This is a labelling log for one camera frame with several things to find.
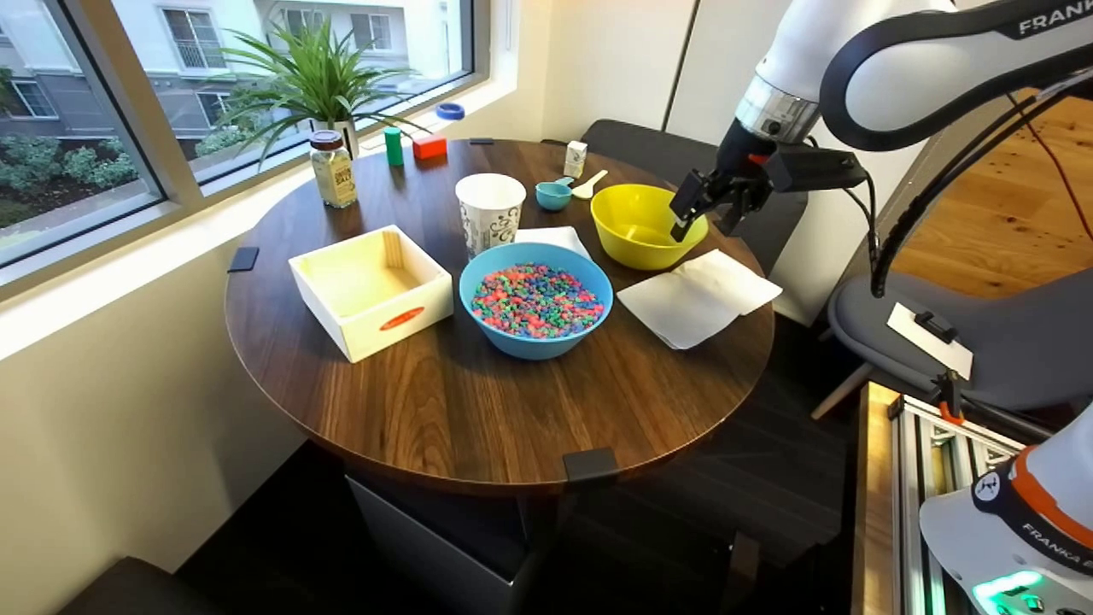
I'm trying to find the glass jar with dark lid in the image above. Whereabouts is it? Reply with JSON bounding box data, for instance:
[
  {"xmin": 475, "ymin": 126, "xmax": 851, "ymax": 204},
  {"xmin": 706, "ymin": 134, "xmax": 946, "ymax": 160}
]
[{"xmin": 309, "ymin": 129, "xmax": 357, "ymax": 210}]

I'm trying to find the green block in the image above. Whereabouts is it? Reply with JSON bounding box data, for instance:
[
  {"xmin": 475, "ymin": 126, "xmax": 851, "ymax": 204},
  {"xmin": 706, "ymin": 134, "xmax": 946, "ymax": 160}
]
[{"xmin": 382, "ymin": 126, "xmax": 405, "ymax": 172}]

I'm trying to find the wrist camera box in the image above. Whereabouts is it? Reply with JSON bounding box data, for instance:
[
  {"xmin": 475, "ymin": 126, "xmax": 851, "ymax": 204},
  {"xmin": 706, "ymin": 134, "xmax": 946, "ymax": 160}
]
[{"xmin": 760, "ymin": 148, "xmax": 862, "ymax": 191}]

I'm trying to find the white orange robot base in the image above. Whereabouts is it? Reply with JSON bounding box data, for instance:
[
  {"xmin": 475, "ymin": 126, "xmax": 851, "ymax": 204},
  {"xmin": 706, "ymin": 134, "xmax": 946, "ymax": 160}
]
[{"xmin": 919, "ymin": 412, "xmax": 1093, "ymax": 615}]

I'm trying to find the metal robot stand frame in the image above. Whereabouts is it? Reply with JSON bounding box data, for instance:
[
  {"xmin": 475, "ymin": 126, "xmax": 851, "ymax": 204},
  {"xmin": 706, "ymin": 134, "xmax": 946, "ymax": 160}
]
[{"xmin": 851, "ymin": 383, "xmax": 1018, "ymax": 615}]

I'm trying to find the grey chair right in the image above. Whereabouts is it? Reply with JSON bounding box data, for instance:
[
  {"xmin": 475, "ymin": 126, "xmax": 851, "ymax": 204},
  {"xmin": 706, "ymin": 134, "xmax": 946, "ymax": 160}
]
[{"xmin": 825, "ymin": 269, "xmax": 1093, "ymax": 414}]

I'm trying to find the red block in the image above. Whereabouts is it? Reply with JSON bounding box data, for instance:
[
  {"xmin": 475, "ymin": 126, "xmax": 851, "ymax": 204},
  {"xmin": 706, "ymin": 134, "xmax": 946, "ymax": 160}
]
[{"xmin": 414, "ymin": 138, "xmax": 446, "ymax": 168}]

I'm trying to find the potted green plant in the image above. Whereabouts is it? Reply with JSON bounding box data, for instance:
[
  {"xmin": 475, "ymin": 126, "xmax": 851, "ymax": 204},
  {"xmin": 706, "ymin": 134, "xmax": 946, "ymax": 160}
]
[{"xmin": 218, "ymin": 20, "xmax": 422, "ymax": 155}]

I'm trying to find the black table edge clip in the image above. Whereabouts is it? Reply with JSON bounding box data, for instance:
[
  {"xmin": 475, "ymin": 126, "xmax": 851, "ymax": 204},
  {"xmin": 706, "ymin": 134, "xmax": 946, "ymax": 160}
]
[{"xmin": 562, "ymin": 449, "xmax": 618, "ymax": 484}]

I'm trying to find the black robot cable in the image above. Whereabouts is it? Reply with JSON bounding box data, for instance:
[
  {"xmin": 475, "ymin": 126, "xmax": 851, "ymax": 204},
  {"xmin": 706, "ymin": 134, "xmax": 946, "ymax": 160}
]
[{"xmin": 841, "ymin": 65, "xmax": 1093, "ymax": 302}]

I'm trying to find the white wooden box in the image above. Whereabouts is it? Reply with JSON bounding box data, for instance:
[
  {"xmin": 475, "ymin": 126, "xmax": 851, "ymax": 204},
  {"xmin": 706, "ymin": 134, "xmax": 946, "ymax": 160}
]
[{"xmin": 289, "ymin": 227, "xmax": 453, "ymax": 363}]

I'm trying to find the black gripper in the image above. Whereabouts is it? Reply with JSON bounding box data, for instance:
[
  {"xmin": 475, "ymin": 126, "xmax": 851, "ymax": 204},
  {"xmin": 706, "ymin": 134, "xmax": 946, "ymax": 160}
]
[{"xmin": 668, "ymin": 122, "xmax": 776, "ymax": 244}]

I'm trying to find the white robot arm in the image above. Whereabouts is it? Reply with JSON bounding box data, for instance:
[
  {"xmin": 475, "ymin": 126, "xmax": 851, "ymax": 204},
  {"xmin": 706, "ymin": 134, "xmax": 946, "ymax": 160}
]
[{"xmin": 668, "ymin": 0, "xmax": 1093, "ymax": 238}]

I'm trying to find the grey chair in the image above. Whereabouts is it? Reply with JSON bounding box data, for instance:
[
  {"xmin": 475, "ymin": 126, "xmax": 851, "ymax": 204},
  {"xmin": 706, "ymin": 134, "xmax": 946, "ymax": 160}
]
[
  {"xmin": 580, "ymin": 120, "xmax": 807, "ymax": 269},
  {"xmin": 825, "ymin": 269, "xmax": 1093, "ymax": 414}
]

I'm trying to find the grey chair left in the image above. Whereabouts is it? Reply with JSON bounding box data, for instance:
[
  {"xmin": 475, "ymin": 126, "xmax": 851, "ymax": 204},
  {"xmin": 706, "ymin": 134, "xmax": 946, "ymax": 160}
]
[{"xmin": 580, "ymin": 120, "xmax": 807, "ymax": 269}]

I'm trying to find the blue lid on sill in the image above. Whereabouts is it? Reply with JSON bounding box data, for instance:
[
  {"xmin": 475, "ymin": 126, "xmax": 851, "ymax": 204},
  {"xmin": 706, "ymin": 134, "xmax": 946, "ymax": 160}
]
[{"xmin": 438, "ymin": 103, "xmax": 464, "ymax": 120}]

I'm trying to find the patterned paper cup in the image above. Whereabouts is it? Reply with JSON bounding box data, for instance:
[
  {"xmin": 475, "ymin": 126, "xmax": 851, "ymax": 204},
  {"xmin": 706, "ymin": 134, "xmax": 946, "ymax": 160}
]
[{"xmin": 453, "ymin": 176, "xmax": 527, "ymax": 253}]

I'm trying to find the white tissue napkin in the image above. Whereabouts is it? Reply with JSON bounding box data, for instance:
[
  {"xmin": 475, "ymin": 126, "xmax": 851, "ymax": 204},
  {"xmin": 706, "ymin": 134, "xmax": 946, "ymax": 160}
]
[{"xmin": 618, "ymin": 251, "xmax": 782, "ymax": 352}]

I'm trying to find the small yellow white packet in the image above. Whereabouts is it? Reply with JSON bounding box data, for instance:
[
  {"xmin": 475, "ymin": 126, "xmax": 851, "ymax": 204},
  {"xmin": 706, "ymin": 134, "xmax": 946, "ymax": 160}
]
[{"xmin": 562, "ymin": 139, "xmax": 586, "ymax": 179}]

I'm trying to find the white card on chair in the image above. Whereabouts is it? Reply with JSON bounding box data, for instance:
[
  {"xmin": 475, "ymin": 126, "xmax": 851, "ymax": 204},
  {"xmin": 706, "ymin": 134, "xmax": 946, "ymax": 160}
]
[{"xmin": 888, "ymin": 303, "xmax": 972, "ymax": 380}]

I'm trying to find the yellow plastic bowl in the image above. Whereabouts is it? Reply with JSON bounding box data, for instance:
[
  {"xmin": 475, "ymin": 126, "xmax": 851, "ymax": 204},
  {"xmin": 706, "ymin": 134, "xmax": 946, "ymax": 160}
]
[{"xmin": 590, "ymin": 186, "xmax": 711, "ymax": 269}]

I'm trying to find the blue bowl of colourful beads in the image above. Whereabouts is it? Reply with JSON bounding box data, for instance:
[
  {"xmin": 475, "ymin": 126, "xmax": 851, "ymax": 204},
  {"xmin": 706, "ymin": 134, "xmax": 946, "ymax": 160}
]
[{"xmin": 456, "ymin": 244, "xmax": 613, "ymax": 363}]

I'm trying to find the small white napkin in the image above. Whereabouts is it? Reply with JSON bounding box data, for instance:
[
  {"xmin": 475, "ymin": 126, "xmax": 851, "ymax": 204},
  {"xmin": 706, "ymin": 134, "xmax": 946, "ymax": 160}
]
[{"xmin": 516, "ymin": 227, "xmax": 590, "ymax": 260}]

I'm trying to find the cream plastic spoon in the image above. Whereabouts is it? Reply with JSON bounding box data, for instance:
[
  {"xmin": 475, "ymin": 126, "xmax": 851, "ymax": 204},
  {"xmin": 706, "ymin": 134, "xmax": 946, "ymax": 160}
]
[{"xmin": 569, "ymin": 172, "xmax": 606, "ymax": 202}]

